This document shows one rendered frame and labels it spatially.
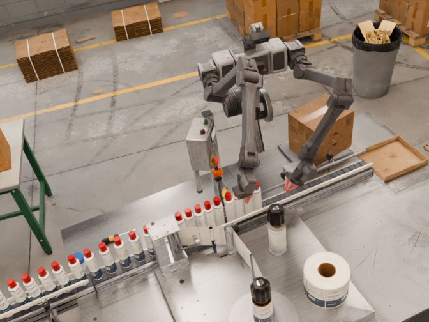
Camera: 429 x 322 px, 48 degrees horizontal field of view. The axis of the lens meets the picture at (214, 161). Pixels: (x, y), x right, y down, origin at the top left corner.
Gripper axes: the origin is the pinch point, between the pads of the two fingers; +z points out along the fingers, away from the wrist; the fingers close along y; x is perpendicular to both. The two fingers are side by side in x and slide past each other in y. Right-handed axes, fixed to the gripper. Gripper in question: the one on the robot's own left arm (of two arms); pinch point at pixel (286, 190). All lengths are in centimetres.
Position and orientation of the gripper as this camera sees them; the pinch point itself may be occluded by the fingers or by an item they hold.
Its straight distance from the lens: 262.6
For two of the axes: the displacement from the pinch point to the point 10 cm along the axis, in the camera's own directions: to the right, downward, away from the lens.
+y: 4.1, 5.5, -7.3
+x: 7.8, 2.1, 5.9
